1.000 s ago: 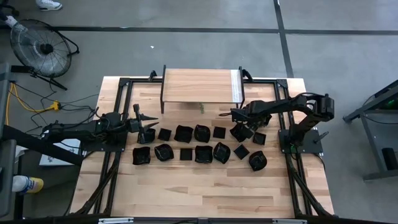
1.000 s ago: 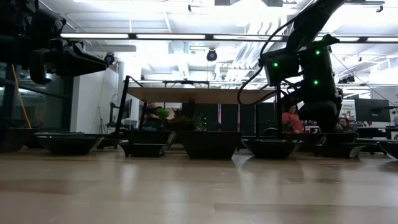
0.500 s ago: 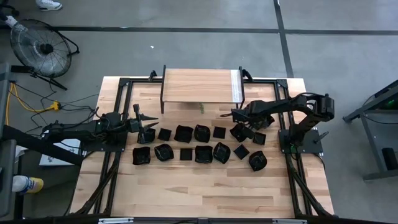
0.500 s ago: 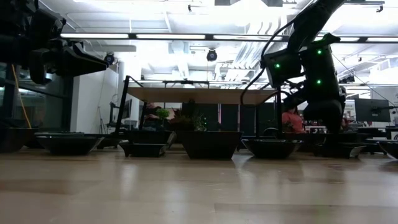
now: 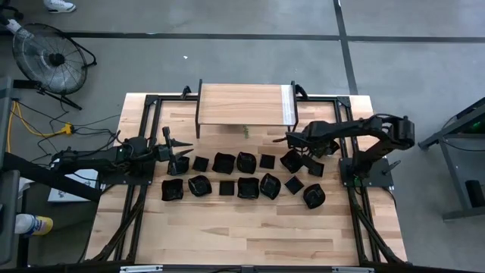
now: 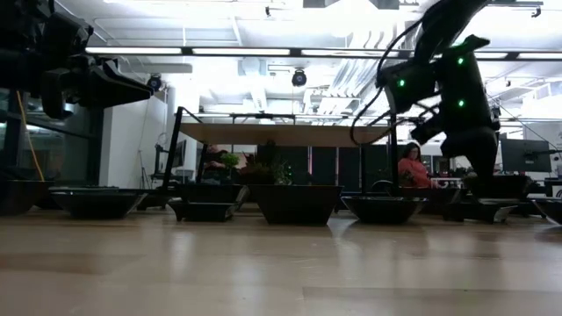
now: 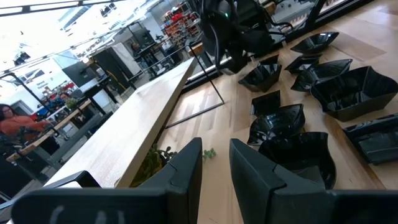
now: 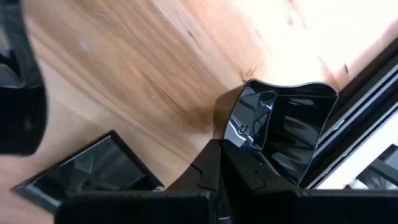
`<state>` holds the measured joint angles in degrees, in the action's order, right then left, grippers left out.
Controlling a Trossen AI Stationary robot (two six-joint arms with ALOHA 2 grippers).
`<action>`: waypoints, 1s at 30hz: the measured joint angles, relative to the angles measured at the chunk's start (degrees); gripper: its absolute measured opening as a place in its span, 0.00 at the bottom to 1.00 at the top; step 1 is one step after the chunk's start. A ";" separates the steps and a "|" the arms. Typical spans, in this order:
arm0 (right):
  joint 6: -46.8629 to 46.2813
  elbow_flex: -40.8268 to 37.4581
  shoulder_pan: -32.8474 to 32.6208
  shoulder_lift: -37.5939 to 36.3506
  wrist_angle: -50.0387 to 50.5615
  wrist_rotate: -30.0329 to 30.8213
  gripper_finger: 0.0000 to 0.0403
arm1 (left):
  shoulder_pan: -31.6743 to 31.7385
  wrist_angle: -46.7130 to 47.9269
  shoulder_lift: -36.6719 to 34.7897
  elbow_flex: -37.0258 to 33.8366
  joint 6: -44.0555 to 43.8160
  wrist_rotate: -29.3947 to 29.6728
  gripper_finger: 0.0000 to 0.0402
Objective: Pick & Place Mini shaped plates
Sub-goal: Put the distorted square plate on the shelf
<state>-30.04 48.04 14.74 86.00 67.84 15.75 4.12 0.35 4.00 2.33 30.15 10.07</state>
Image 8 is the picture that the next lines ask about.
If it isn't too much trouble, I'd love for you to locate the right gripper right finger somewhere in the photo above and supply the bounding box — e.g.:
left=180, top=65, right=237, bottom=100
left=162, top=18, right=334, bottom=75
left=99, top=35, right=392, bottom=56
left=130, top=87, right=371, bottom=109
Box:
left=221, top=140, right=300, bottom=192

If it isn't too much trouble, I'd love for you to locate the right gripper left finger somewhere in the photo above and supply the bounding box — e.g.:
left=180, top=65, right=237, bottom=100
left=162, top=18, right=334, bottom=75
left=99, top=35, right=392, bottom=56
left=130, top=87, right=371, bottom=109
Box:
left=164, top=139, right=222, bottom=191

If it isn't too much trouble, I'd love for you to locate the small black square plate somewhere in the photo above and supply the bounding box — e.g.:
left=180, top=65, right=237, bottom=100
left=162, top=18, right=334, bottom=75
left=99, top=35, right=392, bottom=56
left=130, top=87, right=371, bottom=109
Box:
left=10, top=129, right=165, bottom=215

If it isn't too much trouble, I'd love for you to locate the black metal table frame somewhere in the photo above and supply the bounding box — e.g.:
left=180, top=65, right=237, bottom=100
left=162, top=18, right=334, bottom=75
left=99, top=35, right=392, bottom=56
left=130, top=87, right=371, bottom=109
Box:
left=300, top=37, right=398, bottom=191

